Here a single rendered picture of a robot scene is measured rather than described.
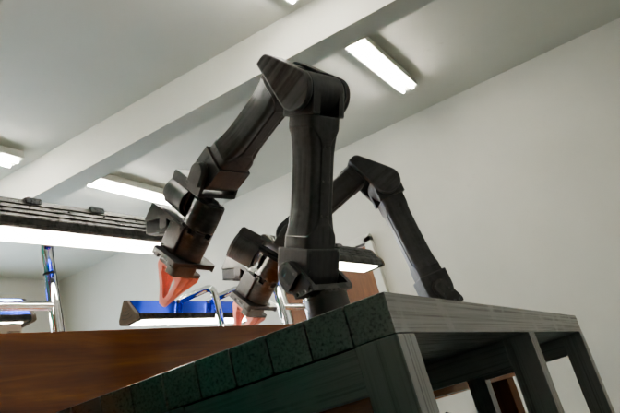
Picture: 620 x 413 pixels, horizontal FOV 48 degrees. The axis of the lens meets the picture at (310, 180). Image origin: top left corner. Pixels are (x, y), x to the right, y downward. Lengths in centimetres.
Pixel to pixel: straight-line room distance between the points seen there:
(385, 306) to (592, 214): 528
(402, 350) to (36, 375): 44
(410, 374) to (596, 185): 534
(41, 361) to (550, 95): 556
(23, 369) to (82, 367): 8
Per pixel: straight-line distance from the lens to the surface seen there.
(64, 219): 140
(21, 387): 88
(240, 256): 152
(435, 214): 618
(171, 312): 235
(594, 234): 588
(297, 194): 103
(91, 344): 95
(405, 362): 65
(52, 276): 159
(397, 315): 67
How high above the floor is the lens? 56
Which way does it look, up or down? 20 degrees up
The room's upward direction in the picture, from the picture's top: 16 degrees counter-clockwise
